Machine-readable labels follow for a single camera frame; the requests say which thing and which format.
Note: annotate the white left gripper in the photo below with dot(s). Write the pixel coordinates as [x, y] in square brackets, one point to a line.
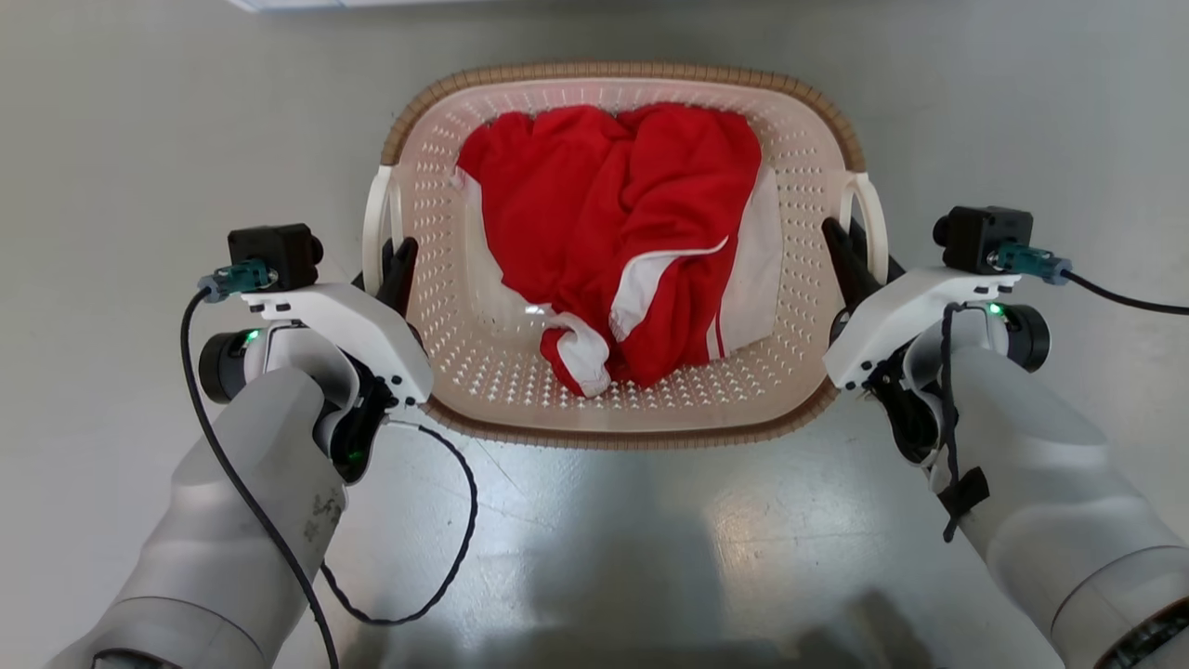
[358, 334]

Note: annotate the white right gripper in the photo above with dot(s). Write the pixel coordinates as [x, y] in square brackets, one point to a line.
[896, 321]

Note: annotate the beige laundry basket brown rim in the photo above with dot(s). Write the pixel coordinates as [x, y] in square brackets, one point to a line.
[483, 372]

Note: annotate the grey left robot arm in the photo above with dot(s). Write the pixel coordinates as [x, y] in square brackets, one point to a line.
[232, 520]

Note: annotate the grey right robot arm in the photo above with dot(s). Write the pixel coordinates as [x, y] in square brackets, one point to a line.
[1050, 502]

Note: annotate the red and white garment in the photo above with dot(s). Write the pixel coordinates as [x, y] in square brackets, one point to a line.
[594, 214]

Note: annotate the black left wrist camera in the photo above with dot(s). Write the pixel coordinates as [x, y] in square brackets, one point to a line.
[274, 253]

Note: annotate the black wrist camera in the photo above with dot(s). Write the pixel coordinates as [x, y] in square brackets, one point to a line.
[274, 253]
[980, 237]

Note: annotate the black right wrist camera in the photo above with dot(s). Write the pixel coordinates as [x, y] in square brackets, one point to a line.
[980, 237]

